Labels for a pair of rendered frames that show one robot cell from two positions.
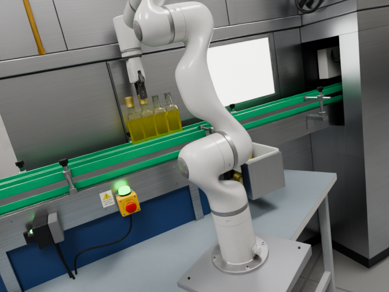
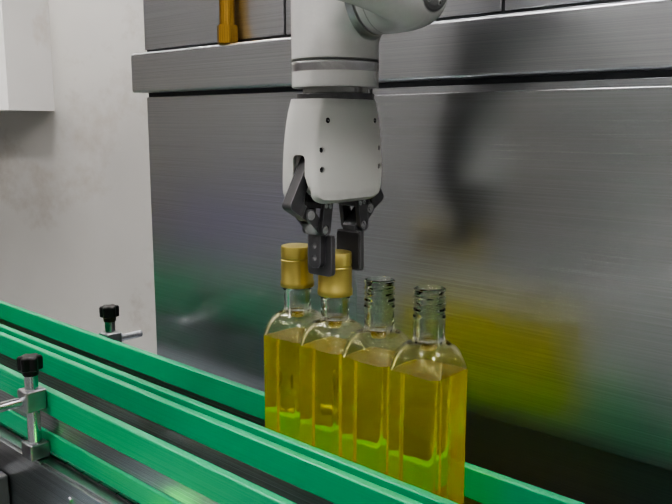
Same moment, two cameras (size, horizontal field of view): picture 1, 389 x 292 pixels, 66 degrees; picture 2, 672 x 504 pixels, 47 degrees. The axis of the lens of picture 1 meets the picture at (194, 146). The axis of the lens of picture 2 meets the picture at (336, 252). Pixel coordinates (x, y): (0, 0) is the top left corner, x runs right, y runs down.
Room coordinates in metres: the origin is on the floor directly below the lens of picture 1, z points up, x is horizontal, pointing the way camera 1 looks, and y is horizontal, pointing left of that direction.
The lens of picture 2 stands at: (0.98, -0.51, 1.46)
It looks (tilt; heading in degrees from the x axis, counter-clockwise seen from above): 10 degrees down; 65
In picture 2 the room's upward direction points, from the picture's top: straight up
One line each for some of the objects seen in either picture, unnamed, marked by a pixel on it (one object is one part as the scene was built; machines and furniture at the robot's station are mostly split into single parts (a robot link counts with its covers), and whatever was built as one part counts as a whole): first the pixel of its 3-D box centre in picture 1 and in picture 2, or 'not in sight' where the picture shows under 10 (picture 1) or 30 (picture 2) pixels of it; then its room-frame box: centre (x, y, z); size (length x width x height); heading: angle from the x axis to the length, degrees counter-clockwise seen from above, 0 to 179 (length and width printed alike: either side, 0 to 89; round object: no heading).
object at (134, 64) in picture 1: (135, 68); (335, 143); (1.30, 0.18, 1.44); 0.10 x 0.07 x 0.11; 22
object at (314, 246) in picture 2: (142, 91); (312, 242); (1.27, 0.17, 1.34); 0.03 x 0.03 x 0.07; 22
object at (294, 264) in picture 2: (129, 102); (297, 265); (1.28, 0.23, 1.31); 0.04 x 0.04 x 0.04
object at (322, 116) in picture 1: (318, 108); not in sight; (1.52, -0.67, 1.07); 0.17 x 0.05 x 0.23; 22
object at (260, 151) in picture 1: (249, 159); not in sight; (1.23, -0.23, 0.97); 0.22 x 0.17 x 0.09; 22
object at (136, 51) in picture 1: (131, 53); (336, 78); (1.31, 0.18, 1.50); 0.09 x 0.08 x 0.03; 22
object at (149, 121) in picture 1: (150, 132); (335, 417); (1.30, 0.18, 1.16); 0.06 x 0.06 x 0.21; 22
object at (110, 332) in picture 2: (25, 175); (122, 344); (1.17, 0.70, 1.11); 0.07 x 0.04 x 0.13; 22
